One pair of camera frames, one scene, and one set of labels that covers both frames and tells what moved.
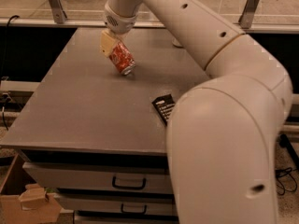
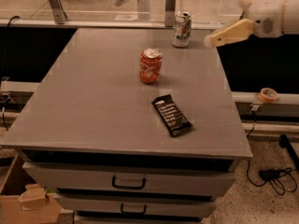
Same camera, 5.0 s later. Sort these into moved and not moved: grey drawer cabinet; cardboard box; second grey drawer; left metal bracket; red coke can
Moved: red coke can
Not moved: left metal bracket; cardboard box; second grey drawer; grey drawer cabinet
